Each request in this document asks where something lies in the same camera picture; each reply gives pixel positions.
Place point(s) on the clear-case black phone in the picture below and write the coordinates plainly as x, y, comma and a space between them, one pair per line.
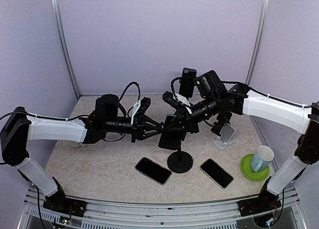
153, 171

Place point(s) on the right aluminium frame post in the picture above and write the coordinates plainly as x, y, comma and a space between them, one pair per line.
258, 40

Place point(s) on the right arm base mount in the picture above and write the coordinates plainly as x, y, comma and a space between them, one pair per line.
258, 205

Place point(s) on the white mug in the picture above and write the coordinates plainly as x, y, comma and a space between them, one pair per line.
76, 145

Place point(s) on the left aluminium frame post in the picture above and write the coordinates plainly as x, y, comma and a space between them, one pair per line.
64, 48

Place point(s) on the silver folding phone stand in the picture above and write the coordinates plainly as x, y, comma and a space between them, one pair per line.
226, 137

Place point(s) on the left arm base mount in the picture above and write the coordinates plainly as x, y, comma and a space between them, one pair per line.
65, 205

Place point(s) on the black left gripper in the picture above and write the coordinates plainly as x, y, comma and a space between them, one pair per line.
138, 130

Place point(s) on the white-edged black phone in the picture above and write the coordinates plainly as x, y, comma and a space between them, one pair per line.
216, 173

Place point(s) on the light blue cup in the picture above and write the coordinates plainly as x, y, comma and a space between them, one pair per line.
262, 158

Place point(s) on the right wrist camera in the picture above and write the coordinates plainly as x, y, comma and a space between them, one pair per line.
177, 101

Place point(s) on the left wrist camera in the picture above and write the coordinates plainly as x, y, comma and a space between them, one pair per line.
139, 108

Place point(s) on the blue-edged black phone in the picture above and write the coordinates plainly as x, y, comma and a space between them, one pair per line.
186, 87

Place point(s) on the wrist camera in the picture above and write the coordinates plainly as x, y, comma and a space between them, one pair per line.
177, 101
139, 108

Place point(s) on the teal-edged black phone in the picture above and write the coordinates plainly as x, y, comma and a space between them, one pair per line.
170, 140

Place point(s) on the green plate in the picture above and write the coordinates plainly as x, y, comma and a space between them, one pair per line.
249, 174

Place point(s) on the black folding phone stand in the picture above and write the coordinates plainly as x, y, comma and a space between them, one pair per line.
223, 118

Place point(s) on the aluminium front rail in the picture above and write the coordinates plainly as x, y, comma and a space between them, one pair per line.
224, 214

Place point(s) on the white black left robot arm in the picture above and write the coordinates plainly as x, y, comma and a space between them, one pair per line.
22, 127

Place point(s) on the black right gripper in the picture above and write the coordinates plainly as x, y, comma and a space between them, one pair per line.
189, 123

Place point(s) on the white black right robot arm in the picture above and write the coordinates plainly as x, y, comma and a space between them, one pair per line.
241, 99

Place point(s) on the aluminium frame post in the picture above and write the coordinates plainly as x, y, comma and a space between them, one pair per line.
258, 40
64, 48

